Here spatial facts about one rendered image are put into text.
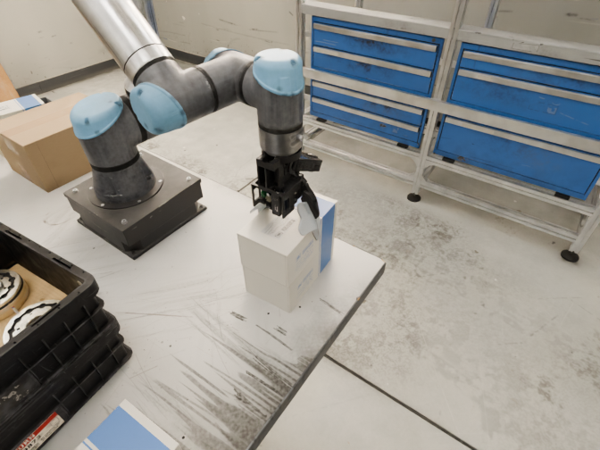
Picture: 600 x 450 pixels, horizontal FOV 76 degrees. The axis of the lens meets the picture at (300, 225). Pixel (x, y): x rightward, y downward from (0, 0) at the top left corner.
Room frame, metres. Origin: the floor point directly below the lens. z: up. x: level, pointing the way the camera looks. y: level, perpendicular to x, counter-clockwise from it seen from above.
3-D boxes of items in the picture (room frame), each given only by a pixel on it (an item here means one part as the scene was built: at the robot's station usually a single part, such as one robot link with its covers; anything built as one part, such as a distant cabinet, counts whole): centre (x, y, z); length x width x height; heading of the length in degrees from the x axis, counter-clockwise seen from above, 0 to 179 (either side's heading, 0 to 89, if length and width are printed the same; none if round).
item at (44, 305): (0.36, 0.43, 0.86); 0.10 x 0.10 x 0.01
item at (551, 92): (1.59, -1.01, 0.60); 0.72 x 0.03 x 0.56; 55
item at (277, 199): (0.59, 0.04, 0.99); 0.09 x 0.08 x 0.12; 148
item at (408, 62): (2.05, -0.35, 0.60); 0.72 x 0.03 x 0.56; 55
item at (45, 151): (1.12, 0.76, 0.78); 0.30 x 0.22 x 0.16; 145
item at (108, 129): (0.82, 0.45, 0.97); 0.13 x 0.12 x 0.14; 137
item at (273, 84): (0.59, 0.03, 1.15); 0.09 x 0.08 x 0.11; 47
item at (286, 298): (0.61, 0.02, 0.75); 0.20 x 0.12 x 0.09; 149
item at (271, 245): (0.61, 0.02, 0.84); 0.20 x 0.12 x 0.09; 148
